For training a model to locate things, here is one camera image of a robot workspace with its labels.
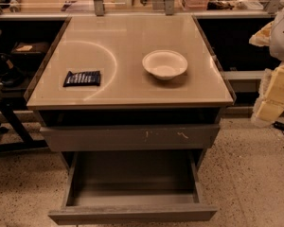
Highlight dark box with label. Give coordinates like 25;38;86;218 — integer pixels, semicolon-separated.
10;42;49;61

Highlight grey drawer cabinet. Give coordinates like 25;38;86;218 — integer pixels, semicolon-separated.
26;15;234;166

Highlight white paper bowl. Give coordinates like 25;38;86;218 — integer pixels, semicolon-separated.
142;50;188;80

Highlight black power adapter on floor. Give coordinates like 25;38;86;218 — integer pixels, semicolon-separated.
273;121;284;131

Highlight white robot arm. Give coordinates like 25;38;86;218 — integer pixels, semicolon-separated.
249;8;284;127

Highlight dark blue snack packet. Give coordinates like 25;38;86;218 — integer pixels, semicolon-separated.
63;71;101;87

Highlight grey metal shelf beam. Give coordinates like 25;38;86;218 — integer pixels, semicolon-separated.
223;71;264;93

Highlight grey top drawer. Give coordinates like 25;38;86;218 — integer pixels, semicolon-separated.
41;124;220;151

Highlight black chair frame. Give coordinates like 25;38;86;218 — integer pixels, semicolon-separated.
0;29;47;153

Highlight grey drawer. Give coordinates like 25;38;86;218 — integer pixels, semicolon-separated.
41;124;220;151
48;150;217;225

